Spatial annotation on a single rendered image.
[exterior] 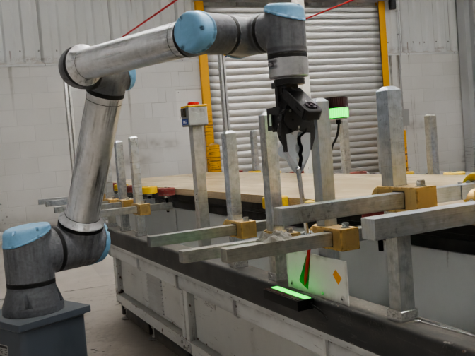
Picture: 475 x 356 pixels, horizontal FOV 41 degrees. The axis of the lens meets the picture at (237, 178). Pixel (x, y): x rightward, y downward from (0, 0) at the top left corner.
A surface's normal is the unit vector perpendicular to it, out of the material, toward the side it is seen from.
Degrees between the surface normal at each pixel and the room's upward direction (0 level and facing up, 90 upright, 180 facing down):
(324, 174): 90
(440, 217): 90
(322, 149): 90
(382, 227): 90
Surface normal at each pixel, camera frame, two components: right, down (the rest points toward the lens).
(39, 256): 0.71, -0.02
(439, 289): -0.90, 0.09
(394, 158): 0.44, 0.01
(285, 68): -0.21, 0.08
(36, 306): 0.39, -0.33
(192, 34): -0.63, 0.09
